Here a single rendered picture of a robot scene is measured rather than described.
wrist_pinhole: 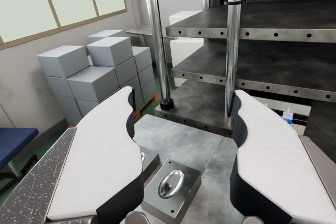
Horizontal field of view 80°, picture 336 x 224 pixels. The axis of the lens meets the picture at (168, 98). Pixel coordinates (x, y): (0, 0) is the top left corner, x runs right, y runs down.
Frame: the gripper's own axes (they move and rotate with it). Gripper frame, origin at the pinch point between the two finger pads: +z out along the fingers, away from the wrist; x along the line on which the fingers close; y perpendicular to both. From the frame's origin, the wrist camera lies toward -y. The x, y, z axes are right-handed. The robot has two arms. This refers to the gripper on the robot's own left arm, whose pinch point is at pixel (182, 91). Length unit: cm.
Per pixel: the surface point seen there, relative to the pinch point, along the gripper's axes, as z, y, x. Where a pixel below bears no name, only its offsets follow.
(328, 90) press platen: 65, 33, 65
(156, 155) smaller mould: 52, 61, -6
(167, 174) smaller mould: 41, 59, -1
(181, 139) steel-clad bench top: 68, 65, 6
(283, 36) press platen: 74, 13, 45
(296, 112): 68, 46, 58
